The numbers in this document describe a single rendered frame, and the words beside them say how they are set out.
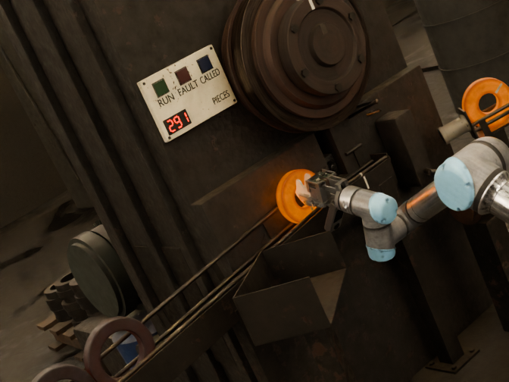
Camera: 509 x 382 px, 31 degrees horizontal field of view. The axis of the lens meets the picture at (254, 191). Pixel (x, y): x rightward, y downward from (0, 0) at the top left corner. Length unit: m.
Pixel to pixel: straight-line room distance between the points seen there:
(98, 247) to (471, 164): 1.86
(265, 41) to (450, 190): 0.71
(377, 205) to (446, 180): 0.30
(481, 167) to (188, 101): 0.86
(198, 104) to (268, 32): 0.28
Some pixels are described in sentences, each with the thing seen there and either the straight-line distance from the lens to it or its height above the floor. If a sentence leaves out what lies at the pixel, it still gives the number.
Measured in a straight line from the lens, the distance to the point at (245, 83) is 2.54.
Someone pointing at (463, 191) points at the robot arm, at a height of 0.77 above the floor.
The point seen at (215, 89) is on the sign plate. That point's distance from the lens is 2.60.
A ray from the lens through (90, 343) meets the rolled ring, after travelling 2.30.
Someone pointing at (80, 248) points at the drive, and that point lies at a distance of 3.65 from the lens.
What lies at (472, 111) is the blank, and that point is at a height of 0.71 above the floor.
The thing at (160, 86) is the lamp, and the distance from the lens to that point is 2.50.
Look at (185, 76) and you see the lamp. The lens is 2.55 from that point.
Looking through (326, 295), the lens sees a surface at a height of 0.60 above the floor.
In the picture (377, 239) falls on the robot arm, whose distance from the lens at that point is 2.43.
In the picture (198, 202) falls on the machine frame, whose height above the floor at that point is 0.87.
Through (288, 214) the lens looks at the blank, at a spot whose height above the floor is 0.73.
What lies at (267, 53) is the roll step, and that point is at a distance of 2.52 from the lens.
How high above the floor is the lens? 1.48
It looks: 15 degrees down
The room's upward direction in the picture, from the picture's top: 24 degrees counter-clockwise
